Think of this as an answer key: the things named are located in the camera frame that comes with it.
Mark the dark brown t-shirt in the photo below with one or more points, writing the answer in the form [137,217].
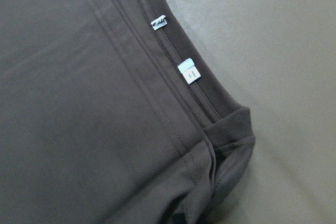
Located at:
[110,115]

